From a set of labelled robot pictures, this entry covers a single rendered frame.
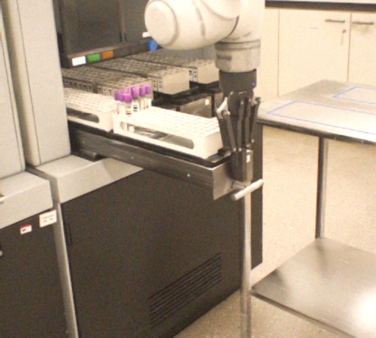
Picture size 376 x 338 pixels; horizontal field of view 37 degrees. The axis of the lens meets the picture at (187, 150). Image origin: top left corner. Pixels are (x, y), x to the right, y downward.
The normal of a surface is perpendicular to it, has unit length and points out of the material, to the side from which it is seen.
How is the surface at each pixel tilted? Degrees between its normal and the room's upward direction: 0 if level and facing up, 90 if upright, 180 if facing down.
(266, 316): 0
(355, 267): 0
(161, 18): 96
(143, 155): 90
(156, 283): 90
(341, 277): 0
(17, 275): 90
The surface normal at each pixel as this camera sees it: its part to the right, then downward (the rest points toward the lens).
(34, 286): 0.73, 0.20
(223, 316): -0.04, -0.94
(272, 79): -0.68, 0.28
